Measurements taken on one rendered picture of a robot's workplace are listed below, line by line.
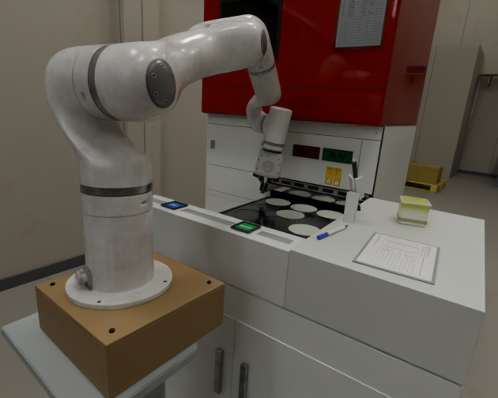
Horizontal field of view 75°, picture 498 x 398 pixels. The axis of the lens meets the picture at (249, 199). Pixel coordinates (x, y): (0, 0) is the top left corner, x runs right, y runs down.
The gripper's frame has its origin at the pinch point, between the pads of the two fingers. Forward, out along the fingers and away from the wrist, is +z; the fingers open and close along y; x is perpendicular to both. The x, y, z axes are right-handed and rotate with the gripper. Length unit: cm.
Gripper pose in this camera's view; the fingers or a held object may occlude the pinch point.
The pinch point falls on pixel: (263, 188)
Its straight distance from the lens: 130.4
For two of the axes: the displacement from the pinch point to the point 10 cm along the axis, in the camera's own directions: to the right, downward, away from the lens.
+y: 9.7, 2.3, -0.7
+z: -2.0, 9.4, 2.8
